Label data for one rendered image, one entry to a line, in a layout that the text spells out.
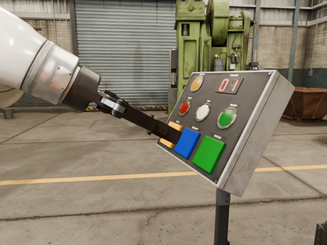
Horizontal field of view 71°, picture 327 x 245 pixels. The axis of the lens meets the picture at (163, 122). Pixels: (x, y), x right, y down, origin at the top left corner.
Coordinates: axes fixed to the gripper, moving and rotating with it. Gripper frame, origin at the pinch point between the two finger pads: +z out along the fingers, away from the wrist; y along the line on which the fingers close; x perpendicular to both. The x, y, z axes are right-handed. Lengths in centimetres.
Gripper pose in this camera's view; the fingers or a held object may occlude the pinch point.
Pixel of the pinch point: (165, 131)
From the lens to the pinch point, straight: 47.5
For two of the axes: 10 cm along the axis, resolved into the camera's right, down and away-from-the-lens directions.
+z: 7.9, 4.2, 4.5
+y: 4.1, 1.8, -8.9
